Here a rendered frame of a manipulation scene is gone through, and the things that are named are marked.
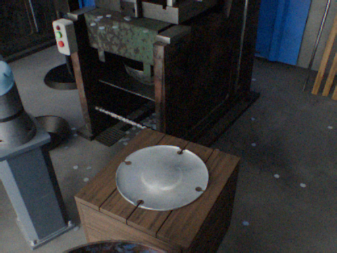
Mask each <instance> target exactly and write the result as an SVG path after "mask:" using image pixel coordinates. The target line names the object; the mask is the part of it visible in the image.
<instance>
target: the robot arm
mask: <svg viewBox="0 0 337 253"><path fill-rule="evenodd" d="M36 132H37V128H36V125H35V122H34V121H33V120H32V118H31V117H30V116H29V114H28V113H27V112H25V109H24V106H23V104H22V100H21V98H20V95H19V91H18V88H17V85H16V82H15V80H14V74H13V71H12V69H11V68H10V66H9V65H8V64H7V63H6V61H5V60H4V58H3V57H2V56H1V55H0V150H8V149H13V148H17V147H19V146H21V145H23V144H26V143H28V142H29V141H30V140H31V139H32V138H33V137H34V136H35V135H36Z"/></svg>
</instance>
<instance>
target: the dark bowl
mask: <svg viewBox="0 0 337 253"><path fill-rule="evenodd" d="M34 118H35V119H37V121H38V123H39V124H40V125H41V126H42V127H43V128H44V130H45V131H47V132H48V134H49V135H50V137H51V141H50V142H49V143H47V147H48V150H52V149H53V148H55V147H57V145H58V144H59V143H60V142H61V141H62V140H63V138H64V137H65V136H66V135H67V134H68V132H69V123H68V122H67V121H66V120H65V119H63V118H61V117H57V116H54V115H44V116H39V117H34Z"/></svg>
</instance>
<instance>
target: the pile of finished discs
mask: <svg viewBox="0 0 337 253"><path fill-rule="evenodd" d="M178 151H181V149H179V147H176V146H166V145H160V146H150V147H147V148H144V149H141V150H138V151H136V152H134V153H132V154H131V155H129V156H127V157H126V159H125V162H127V161H131V162H132V164H131V165H125V162H121V163H120V165H119V168H118V169H117V173H116V184H117V187H118V190H119V192H120V193H121V194H122V196H123V197H124V198H125V200H128V201H129V202H130V203H132V204H133V205H135V206H137V205H138V204H137V201H138V200H144V204H143V205H139V206H138V207H141V208H144V209H147V210H152V211H169V210H175V209H178V208H181V207H184V206H187V205H189V204H191V203H192V202H194V201H195V200H197V199H198V198H199V197H200V196H201V195H202V193H204V192H202V191H201V192H197V191H195V188H196V187H201V188H202V190H205V189H206V186H207V183H208V177H209V176H208V171H207V168H206V165H205V164H204V162H202V160H201V159H200V158H199V157H198V156H196V155H195V154H194V153H192V152H190V151H188V150H183V151H182V152H184V153H183V154H182V155H178V154H177V152H178Z"/></svg>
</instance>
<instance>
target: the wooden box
mask: <svg viewBox="0 0 337 253"><path fill-rule="evenodd" d="M160 145H166V146H176V147H179V149H181V151H178V152H177V154H178V155H182V154H183V153H184V152H182V151H183V150H188V151H190V152H192V153H194V154H195V155H196V156H198V157H199V158H200V159H201V160H202V162H204V164H205V165H206V168H207V171H208V176H209V177H208V183H207V186H206V189H205V190H202V188H201V187H196V188H195V191H197V192H201V191H202V192H204V193H202V195H201V196H200V197H199V198H198V199H197V200H195V201H194V202H192V203H191V204H189V205H187V206H184V207H181V208H178V209H175V210H169V211H152V210H147V209H144V208H141V207H138V206H139V205H143V204H144V200H138V201H137V204H138V205H137V206H135V205H133V204H132V203H130V202H129V201H128V200H125V198H124V197H123V196H122V194H121V193H120V192H119V190H118V187H117V184H116V173H117V169H118V168H119V165H120V163H121V162H125V159H126V157H127V156H129V155H131V154H132V153H134V152H136V151H138V150H141V149H144V148H147V147H150V146H160ZM239 162H240V157H238V156H233V155H230V154H227V153H224V152H221V151H218V150H213V149H211V148H208V147H205V146H202V145H200V144H194V143H192V142H190V143H189V142H188V141H187V140H183V139H181V138H175V137H173V136H169V135H165V134H163V133H162V132H158V131H154V130H150V129H148V128H144V129H143V130H142V131H140V132H139V133H138V135H137V136H136V137H135V138H133V139H132V140H131V141H130V142H129V143H128V144H127V145H125V147H124V148H123V149H122V150H121V151H119V153H118V154H117V155H116V156H114V158H113V159H112V160H111V161H110V162H108V164H107V165H106V166H105V167H104V168H103V169H102V170H100V172H98V174H96V175H95V176H94V178H93V179H92V180H91V181H89V182H88V183H87V185H86V186H85V187H83V188H82V189H81V191H79V193H77V194H76V195H75V200H76V205H77V207H78V212H79V214H80V219H81V221H82V227H83V230H84V234H85V237H86V240H87V243H91V242H96V241H101V240H131V241H136V242H141V243H146V244H150V245H152V246H155V247H157V248H159V249H161V250H164V251H166V252H168V253H217V250H218V249H219V246H220V244H221V242H222V240H223V238H224V236H225V234H226V232H227V230H228V228H229V226H230V224H231V217H232V209H233V205H234V198H235V193H236V186H237V179H238V171H239V168H240V163H239ZM131 164H132V162H131V161H127V162H125V165H131Z"/></svg>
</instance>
